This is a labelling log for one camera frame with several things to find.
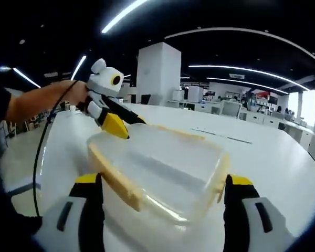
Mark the person's left hand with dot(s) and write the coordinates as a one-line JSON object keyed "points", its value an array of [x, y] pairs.
{"points": [[80, 92]]}

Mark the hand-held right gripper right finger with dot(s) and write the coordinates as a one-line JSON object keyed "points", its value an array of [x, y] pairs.
{"points": [[252, 223]]}

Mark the clear storage box yellow latches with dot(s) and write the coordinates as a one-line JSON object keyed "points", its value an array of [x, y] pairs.
{"points": [[168, 168]]}

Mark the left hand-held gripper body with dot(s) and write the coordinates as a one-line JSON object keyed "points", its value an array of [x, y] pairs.
{"points": [[105, 81]]}

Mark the person with face mask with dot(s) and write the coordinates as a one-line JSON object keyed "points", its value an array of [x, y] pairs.
{"points": [[5, 183]]}

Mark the long ceiling light strip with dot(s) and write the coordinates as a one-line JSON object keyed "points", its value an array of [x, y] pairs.
{"points": [[120, 15]]}

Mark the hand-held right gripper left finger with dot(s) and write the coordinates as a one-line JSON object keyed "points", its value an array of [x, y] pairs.
{"points": [[68, 223]]}

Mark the white square pillar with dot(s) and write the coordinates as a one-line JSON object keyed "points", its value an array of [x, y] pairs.
{"points": [[158, 76]]}

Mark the grey office chair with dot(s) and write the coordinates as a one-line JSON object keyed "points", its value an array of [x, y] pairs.
{"points": [[231, 109]]}

